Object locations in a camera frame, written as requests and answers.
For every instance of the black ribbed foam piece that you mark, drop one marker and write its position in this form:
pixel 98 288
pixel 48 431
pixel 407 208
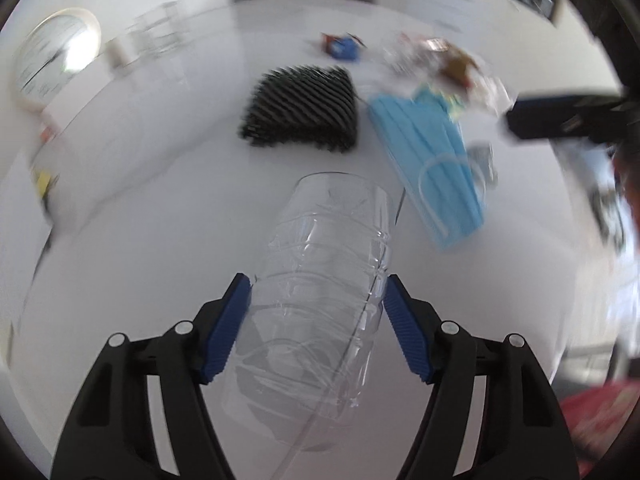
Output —
pixel 300 107

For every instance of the brown snack wrapper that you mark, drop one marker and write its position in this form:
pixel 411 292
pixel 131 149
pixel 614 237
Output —
pixel 456 66

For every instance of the clear crumpled plastic wrapper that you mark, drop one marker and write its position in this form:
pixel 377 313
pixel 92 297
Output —
pixel 405 55

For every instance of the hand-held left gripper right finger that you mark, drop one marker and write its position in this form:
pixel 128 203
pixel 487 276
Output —
pixel 405 330

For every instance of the red bag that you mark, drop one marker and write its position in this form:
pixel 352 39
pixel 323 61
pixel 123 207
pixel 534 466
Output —
pixel 600 417

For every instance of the clear plastic bottle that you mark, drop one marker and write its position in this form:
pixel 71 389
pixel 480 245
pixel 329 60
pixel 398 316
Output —
pixel 320 270

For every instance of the blue face mask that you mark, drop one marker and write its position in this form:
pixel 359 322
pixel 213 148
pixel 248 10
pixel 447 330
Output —
pixel 425 155

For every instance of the clear glass container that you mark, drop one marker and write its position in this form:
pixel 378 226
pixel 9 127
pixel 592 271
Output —
pixel 155 27

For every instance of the round white clock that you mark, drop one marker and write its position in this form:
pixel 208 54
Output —
pixel 55 57

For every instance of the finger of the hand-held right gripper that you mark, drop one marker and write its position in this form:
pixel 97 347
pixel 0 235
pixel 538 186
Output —
pixel 550 117

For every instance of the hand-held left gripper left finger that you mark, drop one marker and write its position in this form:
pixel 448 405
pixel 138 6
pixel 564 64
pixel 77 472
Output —
pixel 225 330

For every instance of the small crumpled foil piece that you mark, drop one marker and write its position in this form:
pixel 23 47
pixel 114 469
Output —
pixel 482 162

